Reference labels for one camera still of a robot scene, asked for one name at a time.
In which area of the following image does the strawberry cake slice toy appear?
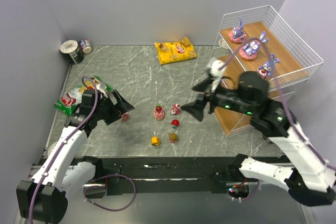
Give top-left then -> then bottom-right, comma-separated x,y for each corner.
121,112 -> 130,122

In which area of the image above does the purple bunny with cupcake toy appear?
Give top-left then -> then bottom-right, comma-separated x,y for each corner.
258,53 -> 280,79

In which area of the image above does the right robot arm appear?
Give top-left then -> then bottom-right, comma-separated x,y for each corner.
181,71 -> 335,207

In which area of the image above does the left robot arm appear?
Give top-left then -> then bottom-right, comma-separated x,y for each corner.
16,89 -> 134,223

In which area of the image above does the Chobani yogurt cup behind shelf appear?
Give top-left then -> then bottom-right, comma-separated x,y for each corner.
218,38 -> 229,49

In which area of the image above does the green chips bag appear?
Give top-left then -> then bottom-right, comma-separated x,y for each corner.
54,76 -> 113,115

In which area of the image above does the pink bear strawberry donut toy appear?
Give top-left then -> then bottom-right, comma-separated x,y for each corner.
154,104 -> 165,120

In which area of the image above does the yellow duck toy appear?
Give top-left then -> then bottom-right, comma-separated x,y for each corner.
151,136 -> 161,146

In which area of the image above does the yellow Lays chips bag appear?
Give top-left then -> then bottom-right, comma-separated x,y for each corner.
155,37 -> 197,65

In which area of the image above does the Chobani yogurt cup front left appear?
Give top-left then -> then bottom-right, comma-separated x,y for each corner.
47,142 -> 58,157

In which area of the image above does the tin can front right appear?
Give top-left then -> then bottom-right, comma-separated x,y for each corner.
262,135 -> 273,144

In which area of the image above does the small blue white cup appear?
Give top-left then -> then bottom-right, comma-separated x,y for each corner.
78,39 -> 92,54

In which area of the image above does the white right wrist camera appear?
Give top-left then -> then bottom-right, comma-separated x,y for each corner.
206,57 -> 227,93

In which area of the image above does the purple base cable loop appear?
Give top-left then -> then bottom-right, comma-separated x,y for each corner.
83,174 -> 137,211

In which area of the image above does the white wire wooden shelf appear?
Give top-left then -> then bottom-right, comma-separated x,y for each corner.
201,4 -> 324,138

